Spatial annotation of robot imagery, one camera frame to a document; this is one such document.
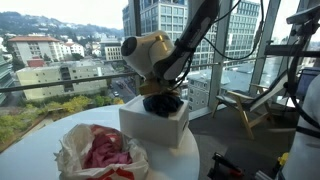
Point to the black red clamp tool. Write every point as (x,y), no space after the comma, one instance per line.
(221,166)

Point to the wooden lounge chair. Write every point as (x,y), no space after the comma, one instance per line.
(248,101)

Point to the pink purple cloth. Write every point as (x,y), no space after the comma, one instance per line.
(106,150)

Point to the grey window mullion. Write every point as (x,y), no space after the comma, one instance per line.
(263,50)
(218,76)

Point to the blue flat panel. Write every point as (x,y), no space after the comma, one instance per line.
(305,81)

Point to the small yellow object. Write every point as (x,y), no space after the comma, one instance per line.
(283,159)

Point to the white plastic basket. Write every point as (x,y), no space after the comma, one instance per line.
(150,130)

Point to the black camera mount rig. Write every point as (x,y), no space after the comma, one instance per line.
(286,50)

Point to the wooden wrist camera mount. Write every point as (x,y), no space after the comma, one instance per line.
(151,88)

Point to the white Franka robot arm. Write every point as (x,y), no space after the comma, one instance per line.
(146,53)

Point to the dark navy cloth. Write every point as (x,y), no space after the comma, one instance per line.
(163,105)

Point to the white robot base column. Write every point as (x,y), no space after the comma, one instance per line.
(303,156)

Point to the white plastic bag red print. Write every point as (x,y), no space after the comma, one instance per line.
(71,153)

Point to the grey window railing bar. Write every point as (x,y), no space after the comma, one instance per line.
(50,84)

